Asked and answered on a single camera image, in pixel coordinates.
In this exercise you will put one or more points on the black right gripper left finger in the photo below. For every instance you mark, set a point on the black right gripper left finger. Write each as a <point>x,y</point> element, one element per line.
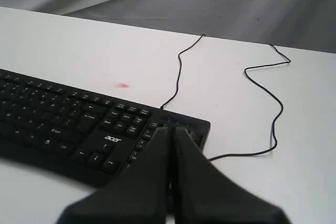
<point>138,195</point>

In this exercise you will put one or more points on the grey backdrop cloth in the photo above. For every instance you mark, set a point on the grey backdrop cloth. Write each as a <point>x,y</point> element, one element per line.
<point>306,24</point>

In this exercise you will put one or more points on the black acer keyboard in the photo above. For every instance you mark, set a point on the black acer keyboard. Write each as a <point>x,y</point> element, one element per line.
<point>86,136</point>

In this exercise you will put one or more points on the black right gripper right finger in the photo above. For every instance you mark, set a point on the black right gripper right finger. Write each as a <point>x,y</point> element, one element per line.
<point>203,194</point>

